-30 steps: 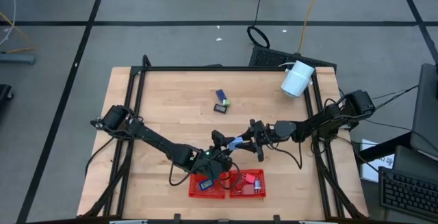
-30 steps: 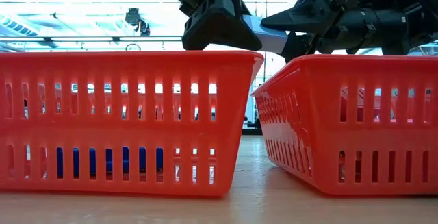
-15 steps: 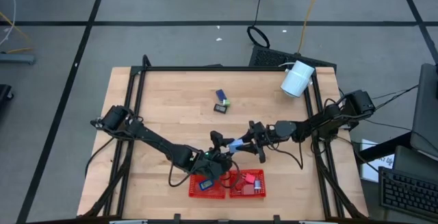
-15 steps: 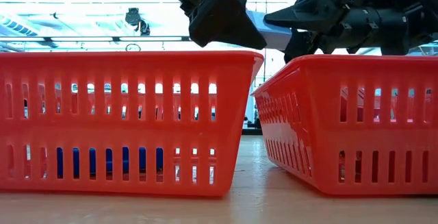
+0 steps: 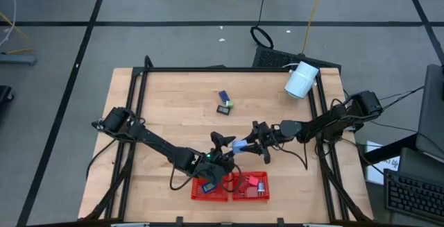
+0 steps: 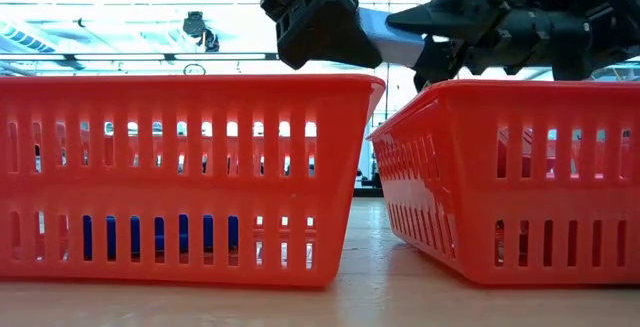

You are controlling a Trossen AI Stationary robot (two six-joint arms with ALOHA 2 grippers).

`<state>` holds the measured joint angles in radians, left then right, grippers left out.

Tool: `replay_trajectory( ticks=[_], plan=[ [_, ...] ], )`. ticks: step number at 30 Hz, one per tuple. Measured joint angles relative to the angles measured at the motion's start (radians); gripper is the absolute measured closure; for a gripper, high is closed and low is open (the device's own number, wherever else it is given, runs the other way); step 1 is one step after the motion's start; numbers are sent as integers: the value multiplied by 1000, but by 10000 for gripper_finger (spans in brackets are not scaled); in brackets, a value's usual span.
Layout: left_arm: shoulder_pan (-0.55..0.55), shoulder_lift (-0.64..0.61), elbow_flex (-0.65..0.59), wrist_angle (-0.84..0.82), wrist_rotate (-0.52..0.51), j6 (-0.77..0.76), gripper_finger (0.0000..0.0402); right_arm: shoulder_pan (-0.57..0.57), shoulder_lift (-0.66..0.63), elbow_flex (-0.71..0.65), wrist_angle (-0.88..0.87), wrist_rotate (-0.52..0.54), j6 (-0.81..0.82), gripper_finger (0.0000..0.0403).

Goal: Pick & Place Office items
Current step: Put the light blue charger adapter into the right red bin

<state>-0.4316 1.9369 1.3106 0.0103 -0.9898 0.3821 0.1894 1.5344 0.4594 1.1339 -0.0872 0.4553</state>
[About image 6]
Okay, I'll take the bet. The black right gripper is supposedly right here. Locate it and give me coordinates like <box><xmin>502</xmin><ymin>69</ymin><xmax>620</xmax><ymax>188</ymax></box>
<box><xmin>386</xmin><ymin>0</ymin><xmax>596</xmax><ymax>93</ymax></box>

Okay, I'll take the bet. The light blue wall charger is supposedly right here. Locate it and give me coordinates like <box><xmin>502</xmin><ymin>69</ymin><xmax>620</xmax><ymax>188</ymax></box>
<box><xmin>357</xmin><ymin>7</ymin><xmax>426</xmax><ymax>68</ymax></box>

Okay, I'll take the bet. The small blue-framed digital display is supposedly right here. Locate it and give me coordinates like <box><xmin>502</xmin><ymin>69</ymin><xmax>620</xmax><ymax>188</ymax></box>
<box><xmin>82</xmin><ymin>213</ymin><xmax>240</xmax><ymax>264</ymax></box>

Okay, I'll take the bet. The black round ceiling fixture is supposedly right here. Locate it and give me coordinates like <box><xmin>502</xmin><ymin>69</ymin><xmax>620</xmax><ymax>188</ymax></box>
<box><xmin>181</xmin><ymin>10</ymin><xmax>221</xmax><ymax>53</ymax></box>

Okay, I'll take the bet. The black distant equipment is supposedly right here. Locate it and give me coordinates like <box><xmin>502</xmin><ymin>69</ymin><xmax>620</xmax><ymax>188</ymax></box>
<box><xmin>354</xmin><ymin>166</ymin><xmax>382</xmax><ymax>189</ymax></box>

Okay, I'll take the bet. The red slotted plastic basket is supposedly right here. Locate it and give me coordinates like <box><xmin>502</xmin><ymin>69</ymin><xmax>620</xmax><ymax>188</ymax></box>
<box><xmin>367</xmin><ymin>79</ymin><xmax>640</xmax><ymax>287</ymax></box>
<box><xmin>0</xmin><ymin>74</ymin><xmax>387</xmax><ymax>288</ymax></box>

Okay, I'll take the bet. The slatted ceiling vent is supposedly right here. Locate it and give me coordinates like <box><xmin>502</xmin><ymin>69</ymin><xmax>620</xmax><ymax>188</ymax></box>
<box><xmin>0</xmin><ymin>19</ymin><xmax>57</xmax><ymax>56</ymax></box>

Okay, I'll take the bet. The long horizontal rail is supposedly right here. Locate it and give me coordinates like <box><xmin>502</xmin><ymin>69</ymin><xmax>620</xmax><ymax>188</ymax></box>
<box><xmin>0</xmin><ymin>52</ymin><xmax>281</xmax><ymax>63</ymax></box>

